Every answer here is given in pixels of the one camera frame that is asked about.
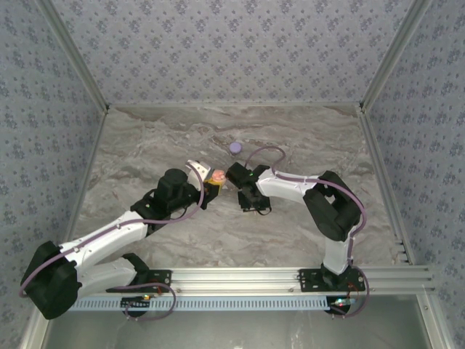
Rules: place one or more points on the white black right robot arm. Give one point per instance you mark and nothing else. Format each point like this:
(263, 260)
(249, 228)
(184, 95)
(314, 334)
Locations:
(283, 183)

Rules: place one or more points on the aluminium frame corner post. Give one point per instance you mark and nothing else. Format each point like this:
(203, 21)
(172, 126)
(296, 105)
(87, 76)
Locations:
(391, 54)
(77, 54)

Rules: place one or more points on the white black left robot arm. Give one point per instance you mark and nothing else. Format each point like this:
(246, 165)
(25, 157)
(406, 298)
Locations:
(109, 232)

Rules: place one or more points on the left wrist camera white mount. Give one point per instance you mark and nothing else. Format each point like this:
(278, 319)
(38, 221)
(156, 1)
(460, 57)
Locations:
(199, 168)

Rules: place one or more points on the purple earbud charging case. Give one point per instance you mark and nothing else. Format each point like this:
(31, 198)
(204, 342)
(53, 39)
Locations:
(235, 147)

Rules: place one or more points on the grey metal panel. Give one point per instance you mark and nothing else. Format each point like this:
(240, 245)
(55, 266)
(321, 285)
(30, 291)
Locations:
(232, 331)

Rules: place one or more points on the aluminium table end rail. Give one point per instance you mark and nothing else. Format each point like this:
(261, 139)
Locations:
(232, 104)

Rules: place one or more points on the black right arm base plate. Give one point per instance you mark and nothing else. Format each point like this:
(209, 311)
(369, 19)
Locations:
(309, 281)

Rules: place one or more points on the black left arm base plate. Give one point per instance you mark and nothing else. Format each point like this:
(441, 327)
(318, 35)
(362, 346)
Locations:
(164, 274)

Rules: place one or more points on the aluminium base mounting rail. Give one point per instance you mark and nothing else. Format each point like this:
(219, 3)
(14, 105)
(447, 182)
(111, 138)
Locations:
(232, 280)

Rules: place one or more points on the aluminium table side rail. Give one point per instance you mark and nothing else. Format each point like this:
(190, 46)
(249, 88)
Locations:
(375, 145)
(93, 145)

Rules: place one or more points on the small black controller board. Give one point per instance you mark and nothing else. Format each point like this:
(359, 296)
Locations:
(136, 303)
(339, 304)

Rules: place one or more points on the pink earbud charging case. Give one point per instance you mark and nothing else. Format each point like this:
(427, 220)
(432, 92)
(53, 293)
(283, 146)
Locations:
(219, 175)

